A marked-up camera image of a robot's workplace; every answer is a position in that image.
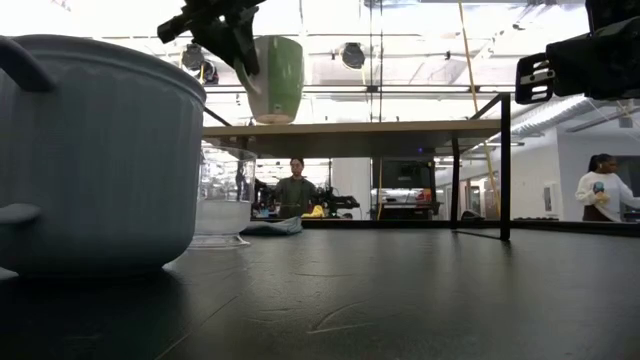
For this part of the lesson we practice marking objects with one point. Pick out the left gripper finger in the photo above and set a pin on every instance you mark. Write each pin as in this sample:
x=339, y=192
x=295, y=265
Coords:
x=250, y=50
x=220, y=45

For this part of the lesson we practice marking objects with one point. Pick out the green and white mug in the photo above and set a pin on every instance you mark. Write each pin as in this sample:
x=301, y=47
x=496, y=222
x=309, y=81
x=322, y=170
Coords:
x=282, y=75

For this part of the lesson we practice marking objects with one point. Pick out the grey mug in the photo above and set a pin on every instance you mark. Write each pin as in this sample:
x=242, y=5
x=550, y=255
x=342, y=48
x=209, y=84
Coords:
x=100, y=150

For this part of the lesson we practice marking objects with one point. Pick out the clear plastic cup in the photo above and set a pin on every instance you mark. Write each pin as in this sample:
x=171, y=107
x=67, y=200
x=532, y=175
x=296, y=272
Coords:
x=225, y=215

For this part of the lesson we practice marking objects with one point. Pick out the black background robot arm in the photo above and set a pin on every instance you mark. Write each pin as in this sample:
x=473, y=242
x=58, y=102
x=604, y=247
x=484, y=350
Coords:
x=340, y=202

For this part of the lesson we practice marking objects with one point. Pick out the wooden shelf with black legs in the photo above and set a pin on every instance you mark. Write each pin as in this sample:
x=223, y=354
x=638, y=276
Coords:
x=350, y=135

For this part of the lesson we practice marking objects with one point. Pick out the person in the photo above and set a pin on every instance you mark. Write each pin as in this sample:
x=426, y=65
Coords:
x=607, y=190
x=295, y=192

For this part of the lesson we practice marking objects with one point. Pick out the yellow cloth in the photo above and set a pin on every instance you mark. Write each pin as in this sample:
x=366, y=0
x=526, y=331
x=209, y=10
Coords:
x=314, y=212

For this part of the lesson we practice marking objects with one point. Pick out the blue cloth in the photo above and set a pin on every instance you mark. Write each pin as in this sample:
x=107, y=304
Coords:
x=280, y=227

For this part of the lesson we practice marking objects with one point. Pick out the black equipment rack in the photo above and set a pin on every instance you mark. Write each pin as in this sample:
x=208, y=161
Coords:
x=402, y=172

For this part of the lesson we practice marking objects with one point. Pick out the silver ventilation duct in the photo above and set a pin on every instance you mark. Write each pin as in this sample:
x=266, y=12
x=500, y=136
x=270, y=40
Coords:
x=550, y=120

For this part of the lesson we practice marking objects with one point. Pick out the white wall box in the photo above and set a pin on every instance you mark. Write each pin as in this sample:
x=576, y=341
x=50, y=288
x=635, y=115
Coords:
x=552, y=197

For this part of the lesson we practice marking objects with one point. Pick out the black aluminium table frame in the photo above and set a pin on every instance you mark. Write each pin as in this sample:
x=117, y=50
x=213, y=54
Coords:
x=550, y=227

